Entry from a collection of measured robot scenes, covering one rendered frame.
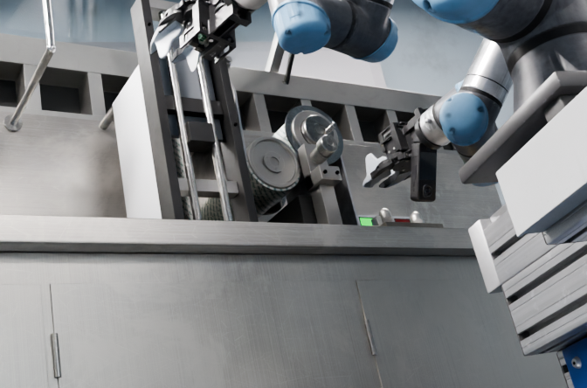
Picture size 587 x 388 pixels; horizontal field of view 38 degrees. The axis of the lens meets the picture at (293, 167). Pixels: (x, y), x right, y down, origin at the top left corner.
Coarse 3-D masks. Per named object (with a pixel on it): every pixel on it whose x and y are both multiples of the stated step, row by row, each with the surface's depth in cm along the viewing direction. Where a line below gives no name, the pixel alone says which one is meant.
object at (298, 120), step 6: (300, 114) 183; (306, 114) 184; (312, 114) 185; (318, 114) 186; (294, 120) 182; (300, 120) 182; (294, 126) 181; (294, 132) 180; (300, 132) 181; (300, 138) 180; (336, 138) 185; (300, 144) 179; (300, 168) 184; (300, 174) 187; (300, 180) 190; (294, 186) 193; (288, 192) 196
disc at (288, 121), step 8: (296, 112) 184; (320, 112) 187; (288, 120) 181; (304, 120) 184; (328, 120) 188; (288, 128) 180; (336, 128) 188; (288, 136) 179; (296, 144) 179; (296, 152) 179; (336, 152) 184; (328, 160) 182; (336, 160) 183
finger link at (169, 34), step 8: (176, 24) 135; (160, 32) 136; (168, 32) 136; (176, 32) 134; (152, 40) 138; (160, 40) 137; (168, 40) 135; (152, 48) 139; (160, 48) 136; (168, 48) 134; (160, 56) 135
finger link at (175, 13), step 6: (174, 6) 133; (180, 6) 132; (186, 6) 132; (168, 12) 133; (174, 12) 132; (180, 12) 132; (162, 18) 135; (168, 18) 134; (174, 18) 133; (180, 18) 134; (162, 24) 135; (168, 24) 135; (162, 30) 135
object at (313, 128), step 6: (306, 120) 181; (312, 120) 182; (318, 120) 183; (324, 120) 184; (300, 126) 182; (306, 126) 180; (312, 126) 181; (318, 126) 182; (324, 126) 183; (306, 132) 180; (312, 132) 180; (318, 132) 181; (324, 132) 183; (306, 138) 180; (312, 138) 179; (318, 138) 180
